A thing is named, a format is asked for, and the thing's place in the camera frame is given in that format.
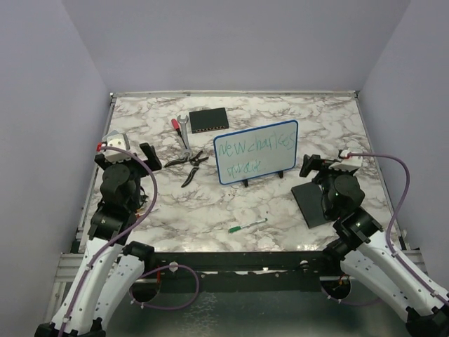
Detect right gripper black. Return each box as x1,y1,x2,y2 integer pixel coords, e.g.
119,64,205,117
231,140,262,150
300,153,354,216

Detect blue framed whiteboard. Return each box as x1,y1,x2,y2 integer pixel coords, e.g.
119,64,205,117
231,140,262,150
213,120,299,185

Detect white marker pen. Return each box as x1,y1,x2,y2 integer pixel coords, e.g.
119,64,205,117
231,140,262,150
240,218,268,229

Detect green marker cap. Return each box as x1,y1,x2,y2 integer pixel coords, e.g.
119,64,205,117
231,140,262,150
228,226,242,233

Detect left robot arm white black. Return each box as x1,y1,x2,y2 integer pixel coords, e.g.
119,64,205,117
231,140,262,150
35,135,162,336

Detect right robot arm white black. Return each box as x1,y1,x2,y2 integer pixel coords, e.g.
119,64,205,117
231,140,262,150
300,150,448,336

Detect black rectangular block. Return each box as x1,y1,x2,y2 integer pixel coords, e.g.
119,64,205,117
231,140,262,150
290,183,329,229

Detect silver wrench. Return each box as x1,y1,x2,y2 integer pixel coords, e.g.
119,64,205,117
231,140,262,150
177,115,192,156

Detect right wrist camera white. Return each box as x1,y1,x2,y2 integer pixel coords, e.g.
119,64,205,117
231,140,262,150
329,150,363,173

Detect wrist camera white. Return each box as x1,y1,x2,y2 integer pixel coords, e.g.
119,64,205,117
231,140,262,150
329,150,363,173
97,130,130,164

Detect black handled pliers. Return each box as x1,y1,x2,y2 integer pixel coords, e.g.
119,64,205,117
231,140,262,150
163,150,210,189

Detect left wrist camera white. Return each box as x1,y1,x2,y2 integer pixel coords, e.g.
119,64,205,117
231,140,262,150
97,130,130,164

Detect black network switch box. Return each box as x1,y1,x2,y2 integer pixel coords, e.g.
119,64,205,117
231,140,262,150
189,107,229,133

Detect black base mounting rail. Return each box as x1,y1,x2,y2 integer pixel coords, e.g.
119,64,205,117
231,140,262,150
135,251,342,293

